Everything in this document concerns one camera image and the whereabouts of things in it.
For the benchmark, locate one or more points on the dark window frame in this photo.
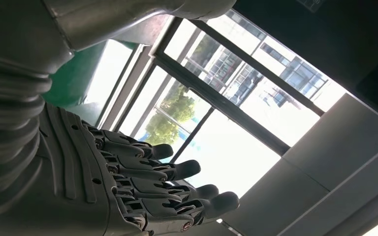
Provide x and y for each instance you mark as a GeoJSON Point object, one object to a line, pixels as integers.
{"type": "Point", "coordinates": [221, 102]}

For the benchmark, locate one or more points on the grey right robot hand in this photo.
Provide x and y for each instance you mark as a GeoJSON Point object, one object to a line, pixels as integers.
{"type": "Point", "coordinates": [78, 182]}

